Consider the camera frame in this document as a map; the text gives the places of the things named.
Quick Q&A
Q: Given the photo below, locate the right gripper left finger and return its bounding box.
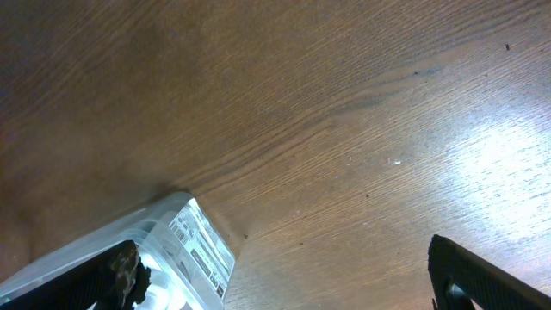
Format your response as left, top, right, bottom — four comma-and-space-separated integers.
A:
1, 240, 151, 310

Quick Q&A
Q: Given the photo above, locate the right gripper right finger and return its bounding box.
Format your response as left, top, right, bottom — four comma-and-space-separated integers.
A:
428, 234, 550, 310

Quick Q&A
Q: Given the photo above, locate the clear plastic container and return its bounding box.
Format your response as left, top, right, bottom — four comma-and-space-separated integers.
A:
1, 192, 235, 309

